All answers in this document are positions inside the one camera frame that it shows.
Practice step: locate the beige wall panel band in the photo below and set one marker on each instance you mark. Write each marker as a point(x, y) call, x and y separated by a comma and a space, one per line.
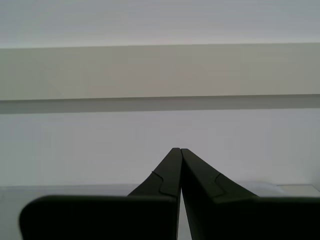
point(160, 72)

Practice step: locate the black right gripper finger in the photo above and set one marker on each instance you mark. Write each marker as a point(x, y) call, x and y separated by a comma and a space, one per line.
point(250, 220)
point(100, 217)

